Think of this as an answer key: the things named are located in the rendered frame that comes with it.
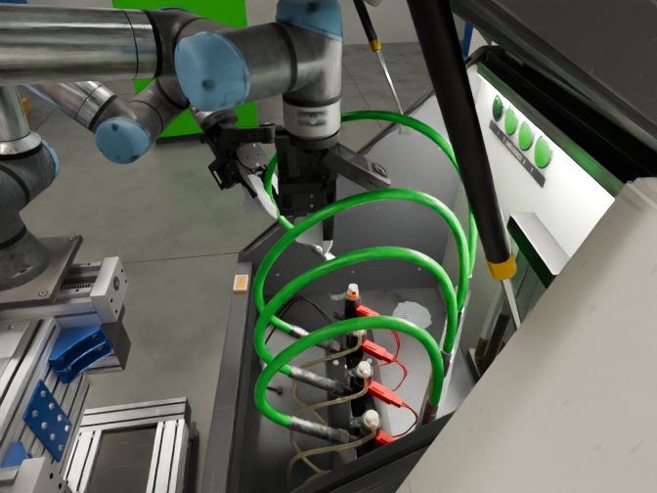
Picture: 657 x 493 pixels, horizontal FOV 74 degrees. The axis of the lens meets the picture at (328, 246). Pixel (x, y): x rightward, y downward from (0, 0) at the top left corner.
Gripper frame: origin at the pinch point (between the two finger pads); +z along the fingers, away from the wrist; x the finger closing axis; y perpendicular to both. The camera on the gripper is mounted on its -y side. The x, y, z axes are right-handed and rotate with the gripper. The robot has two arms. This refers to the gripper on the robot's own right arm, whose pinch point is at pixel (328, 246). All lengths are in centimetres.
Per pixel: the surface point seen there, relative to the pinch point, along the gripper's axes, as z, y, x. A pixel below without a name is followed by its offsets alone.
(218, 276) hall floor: 123, 55, -133
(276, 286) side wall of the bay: 37, 12, -31
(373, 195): -14.7, -5.3, 8.5
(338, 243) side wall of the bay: 23.4, -4.5, -31.0
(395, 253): -11.6, -6.8, 16.6
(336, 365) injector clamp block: 25.2, -1.3, 4.6
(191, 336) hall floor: 123, 62, -89
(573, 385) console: -21.5, -11.8, 41.3
